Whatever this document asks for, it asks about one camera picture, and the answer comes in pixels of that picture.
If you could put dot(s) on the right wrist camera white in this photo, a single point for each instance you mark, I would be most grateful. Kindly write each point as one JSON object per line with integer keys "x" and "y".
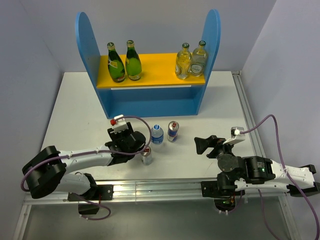
{"x": 236, "y": 136}

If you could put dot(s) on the green glass bottle back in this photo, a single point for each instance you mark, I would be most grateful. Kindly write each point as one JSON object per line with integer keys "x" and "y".
{"x": 116, "y": 67}

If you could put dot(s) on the green glass bottle front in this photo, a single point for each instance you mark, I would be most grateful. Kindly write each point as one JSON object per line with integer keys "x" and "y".
{"x": 133, "y": 64}

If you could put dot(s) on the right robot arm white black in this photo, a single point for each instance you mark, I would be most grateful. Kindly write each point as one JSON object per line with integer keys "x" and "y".
{"x": 243, "y": 175}

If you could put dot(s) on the blue and yellow wooden shelf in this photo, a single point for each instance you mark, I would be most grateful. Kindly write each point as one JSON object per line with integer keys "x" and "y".
{"x": 159, "y": 93}

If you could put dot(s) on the red bull can back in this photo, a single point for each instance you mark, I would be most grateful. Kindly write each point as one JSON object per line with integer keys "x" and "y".
{"x": 172, "y": 131}

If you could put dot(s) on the green glass bottle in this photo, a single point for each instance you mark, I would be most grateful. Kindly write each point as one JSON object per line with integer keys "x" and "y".
{"x": 116, "y": 67}
{"x": 133, "y": 64}

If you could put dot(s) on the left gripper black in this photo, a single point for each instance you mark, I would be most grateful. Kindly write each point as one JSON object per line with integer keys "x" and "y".
{"x": 114, "y": 136}

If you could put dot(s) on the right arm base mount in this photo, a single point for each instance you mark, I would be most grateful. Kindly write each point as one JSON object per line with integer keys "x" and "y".
{"x": 225, "y": 201}

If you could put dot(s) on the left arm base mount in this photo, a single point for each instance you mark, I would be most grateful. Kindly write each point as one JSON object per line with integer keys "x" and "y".
{"x": 99, "y": 193}

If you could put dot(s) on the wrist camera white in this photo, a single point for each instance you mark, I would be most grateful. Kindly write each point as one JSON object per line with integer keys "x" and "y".
{"x": 119, "y": 123}
{"x": 236, "y": 136}

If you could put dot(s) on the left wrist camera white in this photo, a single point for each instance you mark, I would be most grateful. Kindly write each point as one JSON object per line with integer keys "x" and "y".
{"x": 119, "y": 123}

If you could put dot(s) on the clear drink glass bottle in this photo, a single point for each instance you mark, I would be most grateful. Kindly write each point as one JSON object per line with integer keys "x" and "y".
{"x": 199, "y": 59}

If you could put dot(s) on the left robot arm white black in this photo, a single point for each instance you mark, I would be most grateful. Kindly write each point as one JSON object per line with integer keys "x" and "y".
{"x": 50, "y": 170}

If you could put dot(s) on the aluminium rail frame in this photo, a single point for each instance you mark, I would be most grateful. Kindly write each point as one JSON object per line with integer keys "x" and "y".
{"x": 78, "y": 121}

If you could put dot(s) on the yellow drink glass bottle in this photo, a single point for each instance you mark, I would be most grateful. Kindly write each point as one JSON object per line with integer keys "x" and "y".
{"x": 183, "y": 62}

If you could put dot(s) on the silver can front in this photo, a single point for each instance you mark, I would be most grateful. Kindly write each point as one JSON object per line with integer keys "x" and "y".
{"x": 146, "y": 156}

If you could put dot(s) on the water bottle blue label centre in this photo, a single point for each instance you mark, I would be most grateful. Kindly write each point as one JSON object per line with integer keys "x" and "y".
{"x": 157, "y": 137}

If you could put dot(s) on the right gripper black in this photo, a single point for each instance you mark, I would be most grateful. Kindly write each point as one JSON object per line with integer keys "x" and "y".
{"x": 201, "y": 144}

